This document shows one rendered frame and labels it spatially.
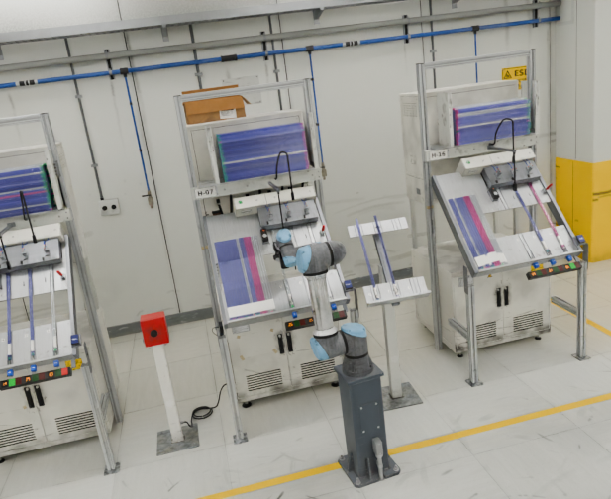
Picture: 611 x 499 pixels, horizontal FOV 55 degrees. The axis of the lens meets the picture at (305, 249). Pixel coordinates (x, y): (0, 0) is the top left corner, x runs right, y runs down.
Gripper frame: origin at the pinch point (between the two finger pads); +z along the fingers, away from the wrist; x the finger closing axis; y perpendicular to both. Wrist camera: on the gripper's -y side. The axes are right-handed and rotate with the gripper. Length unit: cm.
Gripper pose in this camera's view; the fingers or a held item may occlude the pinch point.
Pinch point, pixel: (280, 260)
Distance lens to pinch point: 330.0
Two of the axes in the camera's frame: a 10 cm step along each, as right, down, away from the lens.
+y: -2.3, -9.2, 3.3
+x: -9.7, 1.8, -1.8
